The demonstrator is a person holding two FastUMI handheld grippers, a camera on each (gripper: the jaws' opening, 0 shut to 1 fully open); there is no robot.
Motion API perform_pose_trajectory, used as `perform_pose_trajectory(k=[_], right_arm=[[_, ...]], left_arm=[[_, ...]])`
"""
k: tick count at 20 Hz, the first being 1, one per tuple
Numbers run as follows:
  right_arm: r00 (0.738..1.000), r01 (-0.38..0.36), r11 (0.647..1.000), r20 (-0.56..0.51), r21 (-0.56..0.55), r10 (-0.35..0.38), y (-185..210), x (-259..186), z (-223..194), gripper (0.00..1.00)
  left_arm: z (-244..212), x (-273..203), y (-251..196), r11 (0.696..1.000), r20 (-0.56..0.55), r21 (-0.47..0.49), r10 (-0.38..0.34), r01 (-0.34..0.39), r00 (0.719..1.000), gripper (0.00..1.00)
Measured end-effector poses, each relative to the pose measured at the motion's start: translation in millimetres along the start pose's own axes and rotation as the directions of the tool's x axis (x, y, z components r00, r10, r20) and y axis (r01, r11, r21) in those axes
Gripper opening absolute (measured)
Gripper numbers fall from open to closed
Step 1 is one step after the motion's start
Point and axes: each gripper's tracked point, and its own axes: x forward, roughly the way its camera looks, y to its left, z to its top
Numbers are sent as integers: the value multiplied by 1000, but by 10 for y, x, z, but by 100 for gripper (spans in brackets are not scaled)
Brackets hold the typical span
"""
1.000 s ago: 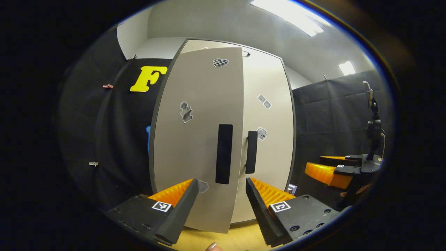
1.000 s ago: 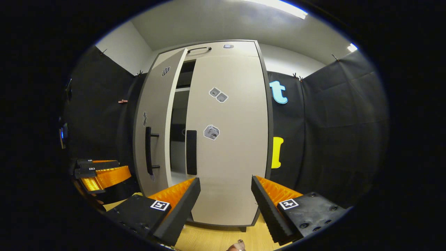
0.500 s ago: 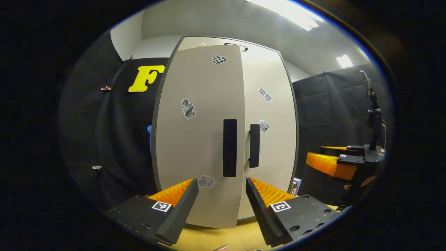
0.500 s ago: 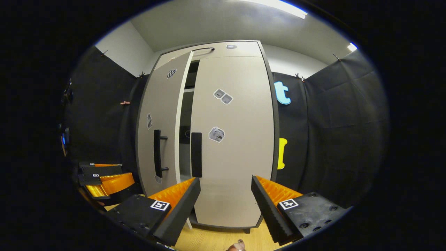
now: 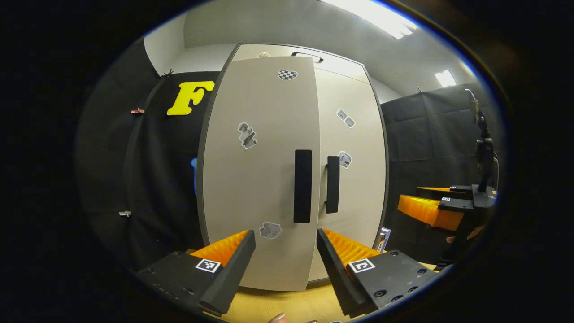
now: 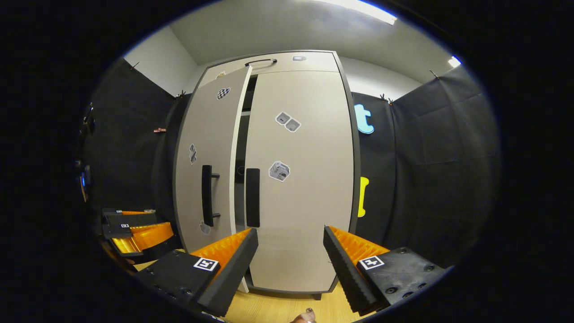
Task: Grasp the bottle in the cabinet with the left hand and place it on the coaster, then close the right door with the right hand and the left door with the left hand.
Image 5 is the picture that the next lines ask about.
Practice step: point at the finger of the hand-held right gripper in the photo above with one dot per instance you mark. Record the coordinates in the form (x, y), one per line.
(455, 204)
(459, 192)

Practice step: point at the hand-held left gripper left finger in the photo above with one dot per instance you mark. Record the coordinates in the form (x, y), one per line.
(233, 273)

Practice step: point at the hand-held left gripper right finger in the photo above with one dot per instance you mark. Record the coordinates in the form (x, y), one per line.
(336, 273)

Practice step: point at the white cabinet door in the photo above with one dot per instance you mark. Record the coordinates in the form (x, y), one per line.
(358, 188)
(251, 188)

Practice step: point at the white cabinet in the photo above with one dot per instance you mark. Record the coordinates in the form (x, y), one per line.
(200, 179)

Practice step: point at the small white box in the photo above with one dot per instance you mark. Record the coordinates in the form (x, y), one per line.
(384, 240)

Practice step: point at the black backdrop cloth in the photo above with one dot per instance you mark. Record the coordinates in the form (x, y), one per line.
(148, 179)
(426, 143)

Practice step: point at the metal spring clamp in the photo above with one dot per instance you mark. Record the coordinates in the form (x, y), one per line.
(474, 105)

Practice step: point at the small ceiling light panel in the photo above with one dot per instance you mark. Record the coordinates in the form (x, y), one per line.
(445, 78)

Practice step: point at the silver cloth clip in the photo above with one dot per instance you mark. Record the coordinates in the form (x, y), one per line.
(125, 213)

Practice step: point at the long ceiling light panel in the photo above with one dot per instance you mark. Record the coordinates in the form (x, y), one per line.
(372, 13)

